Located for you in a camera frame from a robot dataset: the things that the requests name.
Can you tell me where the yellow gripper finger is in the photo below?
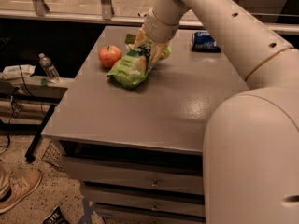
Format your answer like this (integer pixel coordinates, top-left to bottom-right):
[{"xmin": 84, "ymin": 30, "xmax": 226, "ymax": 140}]
[
  {"xmin": 134, "ymin": 27, "xmax": 148, "ymax": 48},
  {"xmin": 149, "ymin": 41, "xmax": 169, "ymax": 68}
]

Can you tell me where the green rice chip bag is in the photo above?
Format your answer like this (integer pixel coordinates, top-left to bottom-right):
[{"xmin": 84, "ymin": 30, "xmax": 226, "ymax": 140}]
[{"xmin": 107, "ymin": 34, "xmax": 172, "ymax": 89}]

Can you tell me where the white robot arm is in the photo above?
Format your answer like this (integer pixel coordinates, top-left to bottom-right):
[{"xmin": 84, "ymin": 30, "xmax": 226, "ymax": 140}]
[{"xmin": 136, "ymin": 0, "xmax": 299, "ymax": 224}]

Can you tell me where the red apple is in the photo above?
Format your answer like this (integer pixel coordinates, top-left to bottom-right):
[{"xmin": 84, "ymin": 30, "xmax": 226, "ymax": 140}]
[{"xmin": 98, "ymin": 45, "xmax": 122, "ymax": 68}]

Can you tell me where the black snack bag on floor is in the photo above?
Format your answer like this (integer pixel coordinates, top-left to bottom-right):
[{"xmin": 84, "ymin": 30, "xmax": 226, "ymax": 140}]
[{"xmin": 42, "ymin": 206, "xmax": 70, "ymax": 224}]

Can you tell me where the metal window railing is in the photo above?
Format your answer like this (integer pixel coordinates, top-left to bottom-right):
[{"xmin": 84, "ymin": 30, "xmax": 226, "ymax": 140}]
[{"xmin": 0, "ymin": 0, "xmax": 298, "ymax": 35}]

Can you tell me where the blue soda can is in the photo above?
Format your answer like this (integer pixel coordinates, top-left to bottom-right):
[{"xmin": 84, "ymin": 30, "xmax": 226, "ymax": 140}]
[{"xmin": 191, "ymin": 31, "xmax": 221, "ymax": 53}]

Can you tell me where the clear plastic water bottle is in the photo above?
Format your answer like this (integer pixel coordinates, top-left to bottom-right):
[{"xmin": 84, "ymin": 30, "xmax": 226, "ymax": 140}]
[{"xmin": 38, "ymin": 53, "xmax": 60, "ymax": 83}]

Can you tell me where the grey drawer cabinet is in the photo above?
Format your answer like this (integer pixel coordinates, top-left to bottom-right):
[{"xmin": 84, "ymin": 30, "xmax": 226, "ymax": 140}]
[{"xmin": 43, "ymin": 26, "xmax": 248, "ymax": 224}]

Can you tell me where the low grey side bench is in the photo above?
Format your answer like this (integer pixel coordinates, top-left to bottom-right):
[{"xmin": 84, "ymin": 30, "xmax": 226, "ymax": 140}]
[{"xmin": 0, "ymin": 76, "xmax": 74, "ymax": 135}]

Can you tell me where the white crumpled cloth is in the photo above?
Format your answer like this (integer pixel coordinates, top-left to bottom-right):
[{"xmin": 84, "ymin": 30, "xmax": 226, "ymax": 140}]
[{"xmin": 2, "ymin": 64, "xmax": 36, "ymax": 80}]

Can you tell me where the tan shoe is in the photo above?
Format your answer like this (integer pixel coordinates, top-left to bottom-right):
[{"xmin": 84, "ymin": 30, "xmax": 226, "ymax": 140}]
[{"xmin": 0, "ymin": 169, "xmax": 42, "ymax": 214}]

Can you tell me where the black cable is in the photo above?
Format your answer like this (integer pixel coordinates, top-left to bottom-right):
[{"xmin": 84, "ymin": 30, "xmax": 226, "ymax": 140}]
[{"xmin": 0, "ymin": 64, "xmax": 34, "ymax": 156}]

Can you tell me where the wire mesh basket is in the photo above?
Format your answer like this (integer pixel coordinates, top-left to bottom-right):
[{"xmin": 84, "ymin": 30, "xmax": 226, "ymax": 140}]
[{"xmin": 41, "ymin": 141, "xmax": 64, "ymax": 172}]

